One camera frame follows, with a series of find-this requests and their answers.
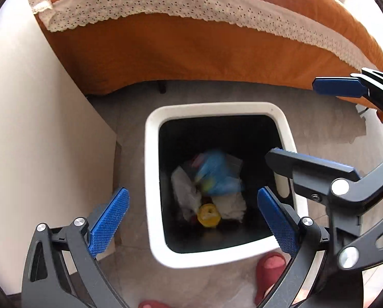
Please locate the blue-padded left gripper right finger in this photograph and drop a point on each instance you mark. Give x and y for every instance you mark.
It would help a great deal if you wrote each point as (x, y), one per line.
(301, 238)

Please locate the orange bed cover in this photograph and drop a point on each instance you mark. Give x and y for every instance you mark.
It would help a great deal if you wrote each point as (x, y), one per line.
(106, 56)

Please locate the blue plastic bag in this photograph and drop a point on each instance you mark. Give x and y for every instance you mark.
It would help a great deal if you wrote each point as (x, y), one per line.
(217, 173)

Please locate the white bedside cabinet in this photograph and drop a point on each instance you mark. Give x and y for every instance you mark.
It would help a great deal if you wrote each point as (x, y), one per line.
(56, 152)

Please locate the red slipper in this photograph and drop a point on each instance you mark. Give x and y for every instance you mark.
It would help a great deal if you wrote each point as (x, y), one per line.
(153, 304)
(268, 270)

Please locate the white tissue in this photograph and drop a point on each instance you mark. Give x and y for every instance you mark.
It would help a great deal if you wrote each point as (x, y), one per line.
(186, 194)

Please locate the orange jelly drink cup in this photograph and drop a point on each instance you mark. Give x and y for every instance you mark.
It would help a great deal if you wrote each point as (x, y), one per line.
(209, 216)

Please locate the white square trash bin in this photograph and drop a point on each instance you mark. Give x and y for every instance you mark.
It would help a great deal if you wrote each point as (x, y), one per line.
(175, 136)

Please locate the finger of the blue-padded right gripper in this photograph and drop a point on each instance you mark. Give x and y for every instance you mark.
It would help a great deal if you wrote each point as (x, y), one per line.
(311, 176)
(367, 84)

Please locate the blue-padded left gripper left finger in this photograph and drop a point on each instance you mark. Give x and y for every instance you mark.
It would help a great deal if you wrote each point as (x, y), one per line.
(46, 281)

